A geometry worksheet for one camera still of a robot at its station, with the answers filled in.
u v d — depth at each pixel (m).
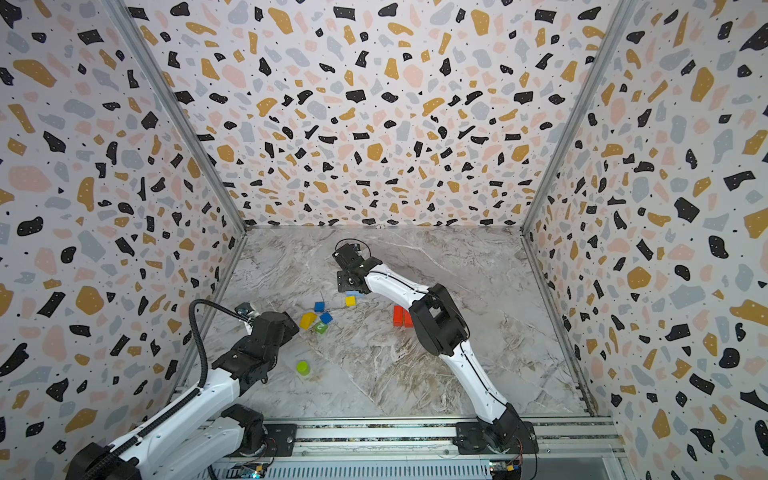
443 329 0.60
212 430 0.59
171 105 0.84
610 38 0.75
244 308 0.73
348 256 0.80
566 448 0.76
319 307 1.00
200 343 0.56
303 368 0.84
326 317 0.96
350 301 1.00
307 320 0.94
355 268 0.77
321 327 0.93
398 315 0.94
